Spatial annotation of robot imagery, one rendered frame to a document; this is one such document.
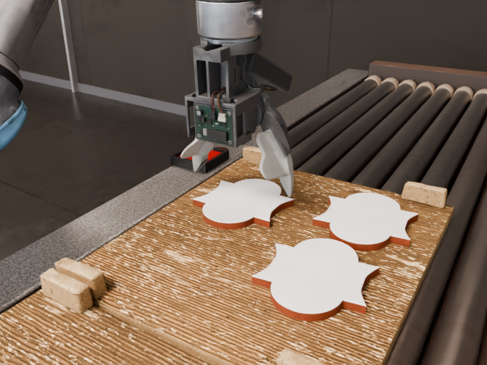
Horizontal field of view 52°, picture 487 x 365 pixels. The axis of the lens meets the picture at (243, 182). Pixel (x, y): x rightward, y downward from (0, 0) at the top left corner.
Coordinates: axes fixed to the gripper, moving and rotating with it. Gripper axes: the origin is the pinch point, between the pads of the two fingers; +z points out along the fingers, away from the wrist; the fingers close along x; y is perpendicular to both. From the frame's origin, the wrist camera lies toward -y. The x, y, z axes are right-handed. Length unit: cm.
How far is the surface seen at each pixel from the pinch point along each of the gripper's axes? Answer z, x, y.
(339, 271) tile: 2.1, 17.9, 9.5
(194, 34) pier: 37, -184, -238
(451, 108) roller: 8, 15, -70
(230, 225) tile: 2.7, 2.0, 6.7
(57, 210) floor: 101, -172, -91
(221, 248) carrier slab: 3.2, 3.3, 10.9
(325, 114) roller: 8, -9, -51
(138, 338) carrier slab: 2.5, 5.2, 27.8
